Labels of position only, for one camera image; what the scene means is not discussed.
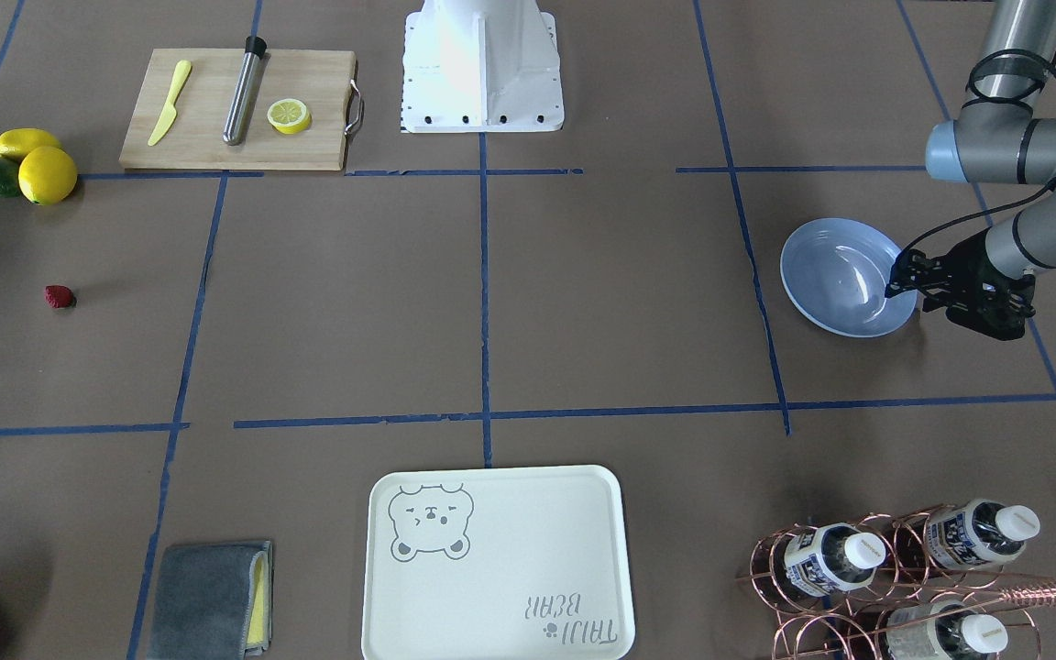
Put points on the yellow plastic knife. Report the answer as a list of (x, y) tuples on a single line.
[(168, 112)]

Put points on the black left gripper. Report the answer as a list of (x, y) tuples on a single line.
[(957, 269)]

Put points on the blue plate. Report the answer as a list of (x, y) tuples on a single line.
[(836, 272)]

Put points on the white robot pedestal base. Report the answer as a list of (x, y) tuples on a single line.
[(481, 67)]

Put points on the yellow lemon outer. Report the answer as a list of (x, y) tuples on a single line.
[(16, 144)]

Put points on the yellow lemon near board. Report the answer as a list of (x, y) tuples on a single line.
[(47, 175)]

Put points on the red strawberry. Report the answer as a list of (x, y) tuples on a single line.
[(59, 297)]

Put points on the copper wire bottle rack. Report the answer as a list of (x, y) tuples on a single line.
[(852, 624)]

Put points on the cream bear tray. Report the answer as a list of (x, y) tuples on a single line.
[(498, 563)]

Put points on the steel rod black cap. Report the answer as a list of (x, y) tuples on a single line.
[(244, 90)]

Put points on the wooden cutting board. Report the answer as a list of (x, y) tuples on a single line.
[(189, 113)]

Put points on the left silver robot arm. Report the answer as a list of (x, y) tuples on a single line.
[(1005, 133)]

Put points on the lemon half slice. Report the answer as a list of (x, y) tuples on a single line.
[(289, 116)]

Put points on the tea bottle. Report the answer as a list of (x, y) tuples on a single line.
[(982, 533), (832, 559), (942, 630)]

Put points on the grey folded cloth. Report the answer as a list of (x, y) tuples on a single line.
[(213, 601)]

